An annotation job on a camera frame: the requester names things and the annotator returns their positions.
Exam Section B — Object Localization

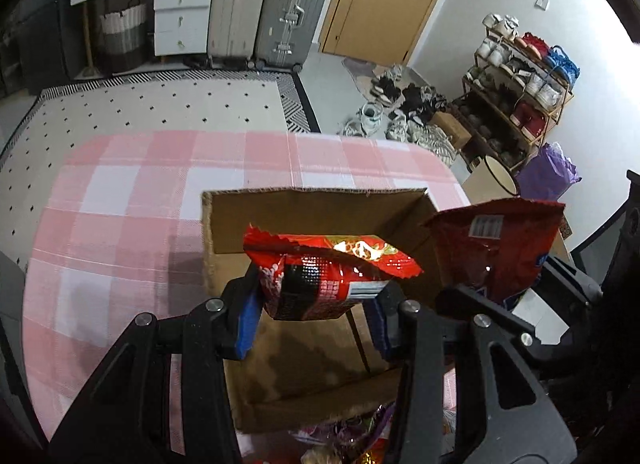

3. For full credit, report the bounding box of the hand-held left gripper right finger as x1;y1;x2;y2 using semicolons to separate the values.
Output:
364;284;578;464

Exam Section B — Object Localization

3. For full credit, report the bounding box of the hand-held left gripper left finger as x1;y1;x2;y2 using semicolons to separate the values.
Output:
47;264;266;464

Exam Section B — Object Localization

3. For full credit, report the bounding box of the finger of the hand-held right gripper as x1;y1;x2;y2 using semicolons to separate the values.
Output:
542;256;603;305
435;283;551;360

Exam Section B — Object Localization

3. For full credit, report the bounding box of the large red snack bag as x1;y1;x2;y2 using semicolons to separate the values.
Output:
425;197;567;309

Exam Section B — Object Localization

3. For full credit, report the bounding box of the brown cardboard box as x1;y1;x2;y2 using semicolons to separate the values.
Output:
201;187;473;435

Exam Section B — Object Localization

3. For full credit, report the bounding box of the red black snack packet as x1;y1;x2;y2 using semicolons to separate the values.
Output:
242;224;423;322

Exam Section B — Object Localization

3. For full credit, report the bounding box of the purple bag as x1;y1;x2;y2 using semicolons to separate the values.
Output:
515;142;582;202

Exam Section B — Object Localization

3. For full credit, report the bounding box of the pile of snack packets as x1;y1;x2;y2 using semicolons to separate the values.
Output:
295;404;456;464

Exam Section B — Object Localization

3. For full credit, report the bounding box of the beige round stool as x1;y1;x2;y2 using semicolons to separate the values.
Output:
462;154;521;205

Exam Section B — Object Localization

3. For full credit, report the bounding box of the pink checkered tablecloth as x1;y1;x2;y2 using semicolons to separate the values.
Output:
22;131;473;464

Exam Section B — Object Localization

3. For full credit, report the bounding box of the small cardboard carton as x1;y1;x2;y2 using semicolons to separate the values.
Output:
430;111;473;150

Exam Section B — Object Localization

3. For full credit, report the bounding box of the pile of shoes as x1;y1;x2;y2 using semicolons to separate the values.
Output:
340;64;461;165

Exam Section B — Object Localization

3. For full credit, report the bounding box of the white dotted rug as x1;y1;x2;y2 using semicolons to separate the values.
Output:
0;69;323;270

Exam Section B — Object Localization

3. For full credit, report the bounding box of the grey floor mat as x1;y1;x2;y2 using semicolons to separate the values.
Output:
342;56;401;95

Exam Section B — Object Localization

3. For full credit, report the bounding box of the white drawer cabinet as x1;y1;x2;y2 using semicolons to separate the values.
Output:
70;0;216;57

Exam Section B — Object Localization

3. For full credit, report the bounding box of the grey suitcase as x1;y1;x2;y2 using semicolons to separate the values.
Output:
255;0;332;72

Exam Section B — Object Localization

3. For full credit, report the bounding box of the beige suitcase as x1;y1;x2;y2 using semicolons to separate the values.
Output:
206;0;273;70

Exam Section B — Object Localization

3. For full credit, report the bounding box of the striped laundry basket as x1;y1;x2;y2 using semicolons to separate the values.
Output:
98;0;147;72

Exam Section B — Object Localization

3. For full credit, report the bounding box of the dark glossy refrigerator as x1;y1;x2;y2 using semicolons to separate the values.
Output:
0;0;81;95

